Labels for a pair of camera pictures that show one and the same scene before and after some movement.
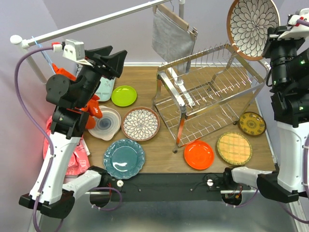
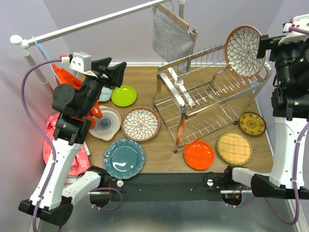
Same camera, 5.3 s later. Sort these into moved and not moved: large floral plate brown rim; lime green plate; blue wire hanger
Moved: large floral plate brown rim
Not moved: blue wire hanger; lime green plate
